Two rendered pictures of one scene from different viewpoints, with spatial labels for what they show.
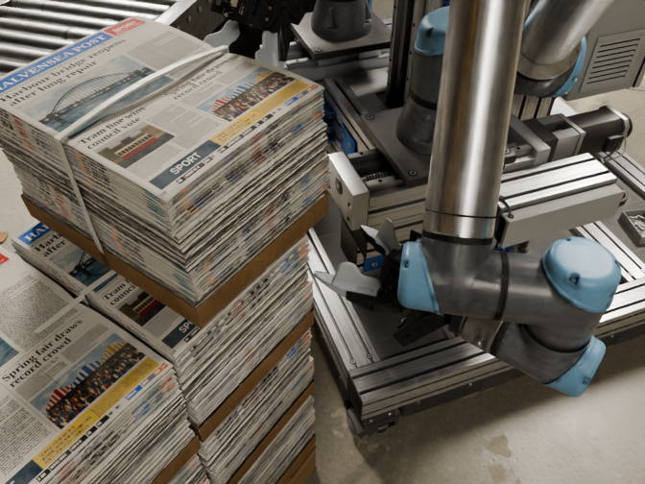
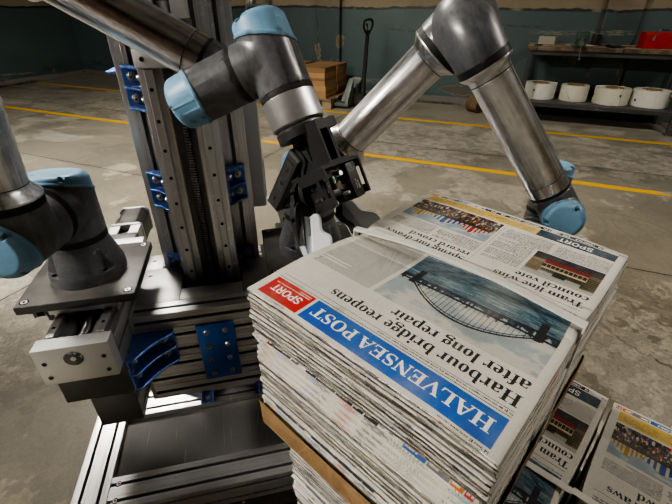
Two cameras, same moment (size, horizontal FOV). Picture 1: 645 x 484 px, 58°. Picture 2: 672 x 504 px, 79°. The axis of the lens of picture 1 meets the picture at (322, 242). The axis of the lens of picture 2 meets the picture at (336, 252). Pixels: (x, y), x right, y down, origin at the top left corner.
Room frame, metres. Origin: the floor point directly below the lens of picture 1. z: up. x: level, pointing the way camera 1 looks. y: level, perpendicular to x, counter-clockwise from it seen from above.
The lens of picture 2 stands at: (0.77, 0.64, 1.32)
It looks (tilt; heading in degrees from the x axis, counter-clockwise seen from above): 31 degrees down; 277
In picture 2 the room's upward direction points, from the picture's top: straight up
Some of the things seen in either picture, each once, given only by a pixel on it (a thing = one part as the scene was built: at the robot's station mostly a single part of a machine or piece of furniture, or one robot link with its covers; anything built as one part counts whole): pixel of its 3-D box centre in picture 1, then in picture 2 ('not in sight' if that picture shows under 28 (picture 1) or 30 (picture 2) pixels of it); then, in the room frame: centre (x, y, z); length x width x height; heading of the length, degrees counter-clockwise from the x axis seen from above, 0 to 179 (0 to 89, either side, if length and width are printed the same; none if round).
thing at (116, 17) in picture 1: (86, 15); not in sight; (1.57, 0.65, 0.77); 0.47 x 0.05 x 0.05; 73
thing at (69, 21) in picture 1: (72, 25); not in sight; (1.50, 0.67, 0.77); 0.47 x 0.05 x 0.05; 73
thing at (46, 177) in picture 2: not in sight; (62, 202); (1.40, -0.04, 0.98); 0.13 x 0.12 x 0.14; 95
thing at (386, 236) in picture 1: (385, 234); not in sight; (0.59, -0.09, 0.88); 0.09 x 0.03 x 0.06; 27
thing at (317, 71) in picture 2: not in sight; (306, 82); (2.07, -6.16, 0.28); 1.20 x 0.83 x 0.57; 163
